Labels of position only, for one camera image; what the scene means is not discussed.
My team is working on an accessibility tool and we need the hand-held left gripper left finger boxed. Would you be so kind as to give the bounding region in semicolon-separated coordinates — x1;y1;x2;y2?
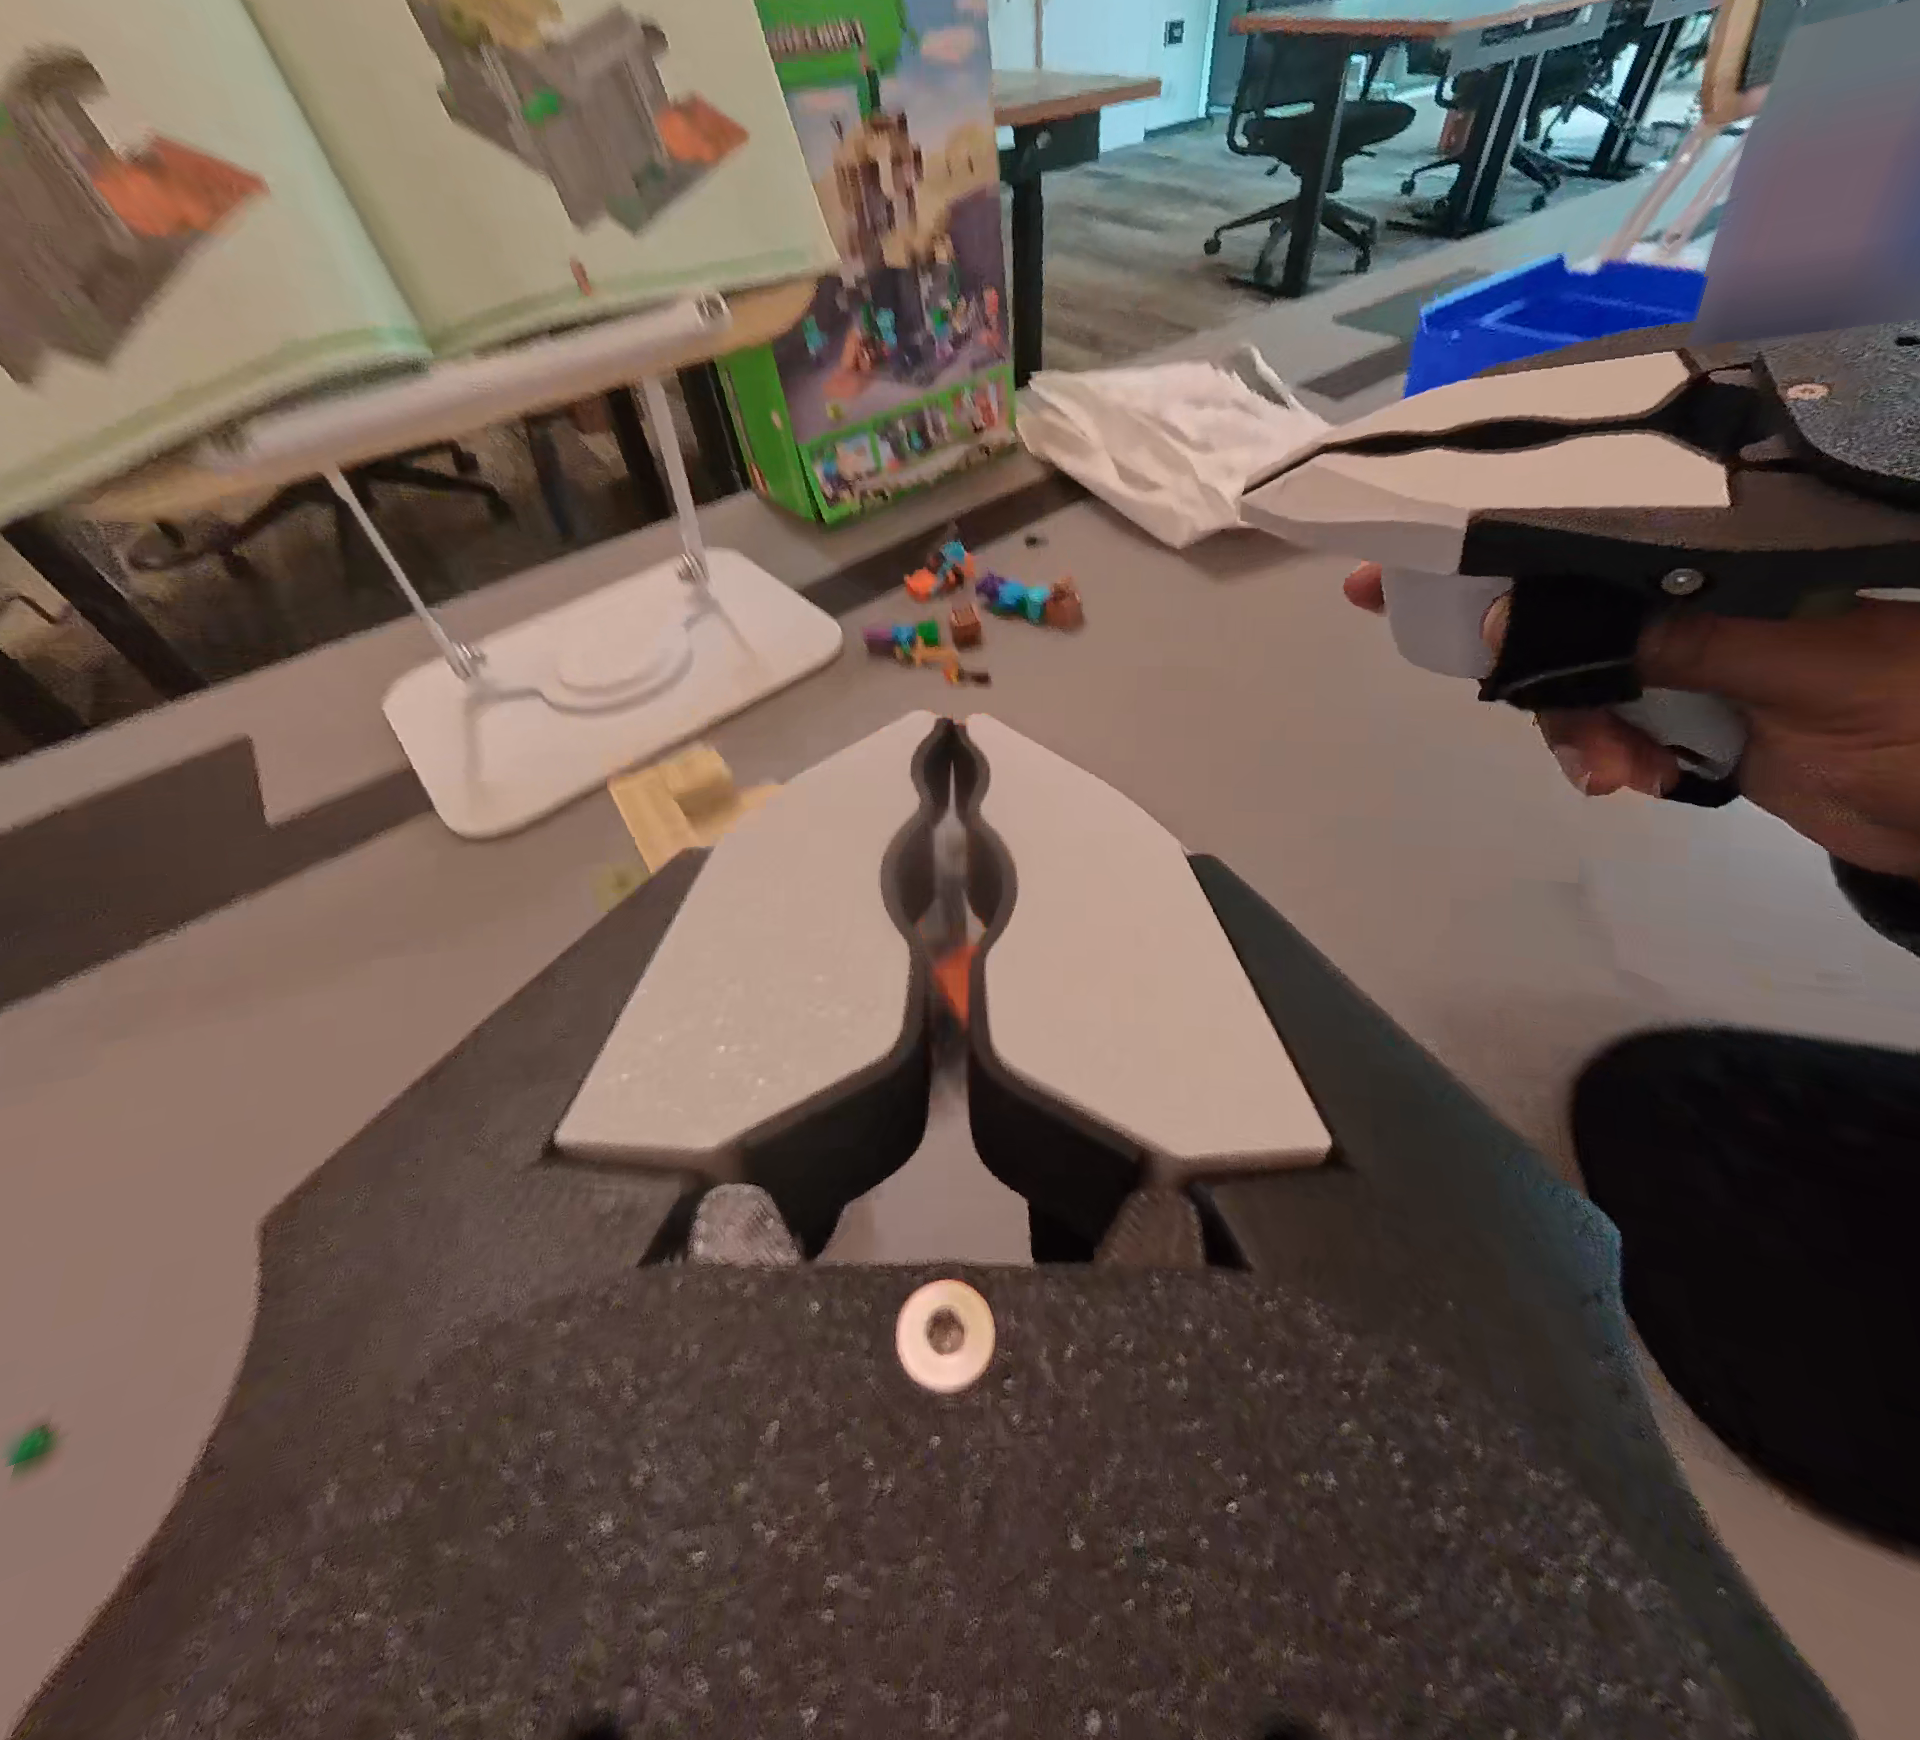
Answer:
549;712;950;1248

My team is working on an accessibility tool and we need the grey desk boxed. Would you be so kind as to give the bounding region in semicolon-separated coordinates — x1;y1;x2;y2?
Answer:
0;173;1920;1740

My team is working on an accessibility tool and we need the white crumpled paper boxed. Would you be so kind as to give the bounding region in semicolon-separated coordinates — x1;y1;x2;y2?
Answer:
1017;348;1341;548

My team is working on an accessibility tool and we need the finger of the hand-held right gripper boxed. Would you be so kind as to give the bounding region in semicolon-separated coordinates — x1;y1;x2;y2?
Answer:
1239;442;1732;580
1242;348;1707;498

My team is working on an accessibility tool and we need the green lego set box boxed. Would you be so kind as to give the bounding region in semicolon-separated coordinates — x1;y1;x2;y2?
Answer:
717;0;1017;527

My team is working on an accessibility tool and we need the white book stand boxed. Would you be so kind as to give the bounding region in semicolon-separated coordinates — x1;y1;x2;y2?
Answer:
89;274;844;840

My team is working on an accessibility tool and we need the black mesh cushion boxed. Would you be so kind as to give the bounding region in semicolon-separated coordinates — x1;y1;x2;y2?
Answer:
1571;1029;1920;1546

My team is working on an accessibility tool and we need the lego instruction book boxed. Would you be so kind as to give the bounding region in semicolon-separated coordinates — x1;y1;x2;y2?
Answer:
0;0;839;527

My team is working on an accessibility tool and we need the grey tan lego building model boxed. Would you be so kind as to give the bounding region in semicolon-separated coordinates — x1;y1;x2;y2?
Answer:
593;736;990;1029

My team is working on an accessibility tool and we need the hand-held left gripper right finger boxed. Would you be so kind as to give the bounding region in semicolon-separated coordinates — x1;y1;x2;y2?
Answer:
959;712;1341;1248

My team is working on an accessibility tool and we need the blue plastic bin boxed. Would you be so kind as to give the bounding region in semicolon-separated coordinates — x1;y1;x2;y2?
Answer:
1403;253;1710;397

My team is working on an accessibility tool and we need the person's right hand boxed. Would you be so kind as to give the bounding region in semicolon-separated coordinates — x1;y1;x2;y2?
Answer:
1345;557;1920;892

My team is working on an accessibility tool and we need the black office chair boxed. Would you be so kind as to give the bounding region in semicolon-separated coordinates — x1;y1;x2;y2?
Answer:
1201;0;1422;302
129;442;519;574

